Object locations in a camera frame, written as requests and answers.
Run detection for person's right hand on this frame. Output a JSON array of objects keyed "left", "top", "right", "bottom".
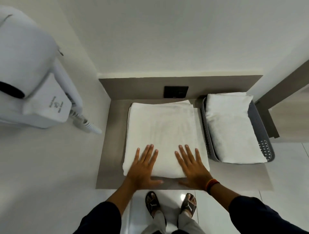
[{"left": 174, "top": 145, "right": 214, "bottom": 191}]

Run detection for person's left hand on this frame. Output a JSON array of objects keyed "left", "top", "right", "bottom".
[{"left": 126, "top": 144, "right": 164, "bottom": 191}]

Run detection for large white towel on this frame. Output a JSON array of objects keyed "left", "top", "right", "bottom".
[{"left": 122, "top": 100, "right": 210, "bottom": 179}]

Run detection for person's left forearm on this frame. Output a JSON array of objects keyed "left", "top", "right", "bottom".
[{"left": 73, "top": 178, "right": 141, "bottom": 234}]

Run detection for person's right forearm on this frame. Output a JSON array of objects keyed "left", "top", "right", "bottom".
[{"left": 210, "top": 183, "right": 309, "bottom": 234}]

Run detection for person's right sandal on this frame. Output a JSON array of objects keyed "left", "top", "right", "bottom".
[{"left": 181, "top": 193, "right": 197, "bottom": 218}]

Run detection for person's sandal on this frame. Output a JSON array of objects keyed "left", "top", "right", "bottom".
[
  {"left": 145, "top": 191, "right": 161, "bottom": 218},
  {"left": 181, "top": 193, "right": 197, "bottom": 218}
]

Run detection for person's left sandal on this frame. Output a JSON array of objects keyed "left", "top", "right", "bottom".
[{"left": 145, "top": 191, "right": 161, "bottom": 218}]

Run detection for person's left leg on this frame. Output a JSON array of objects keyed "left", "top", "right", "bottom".
[{"left": 144, "top": 210, "right": 167, "bottom": 234}]

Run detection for person's leg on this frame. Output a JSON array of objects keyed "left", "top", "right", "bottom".
[
  {"left": 177, "top": 210, "right": 206, "bottom": 234},
  {"left": 144, "top": 210, "right": 167, "bottom": 234}
]

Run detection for person's right leg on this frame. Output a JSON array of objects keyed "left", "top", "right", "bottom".
[{"left": 177, "top": 210, "right": 206, "bottom": 234}]

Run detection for small folded white towel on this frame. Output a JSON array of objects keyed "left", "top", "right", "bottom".
[{"left": 205, "top": 92, "right": 268, "bottom": 164}]

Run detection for grey plastic basket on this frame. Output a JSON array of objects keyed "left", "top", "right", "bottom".
[{"left": 201, "top": 96, "right": 276, "bottom": 163}]

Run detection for red and yellow thread bracelet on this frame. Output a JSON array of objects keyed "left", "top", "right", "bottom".
[{"left": 205, "top": 179, "right": 220, "bottom": 195}]

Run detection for white coiled dryer cord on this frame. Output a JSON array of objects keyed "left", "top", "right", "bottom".
[{"left": 69, "top": 108, "right": 102, "bottom": 135}]

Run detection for black wall socket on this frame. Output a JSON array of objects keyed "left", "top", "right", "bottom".
[{"left": 164, "top": 86, "right": 189, "bottom": 98}]

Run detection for white wall-mounted hair dryer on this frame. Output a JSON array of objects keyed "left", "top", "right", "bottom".
[{"left": 0, "top": 5, "right": 84, "bottom": 129}]

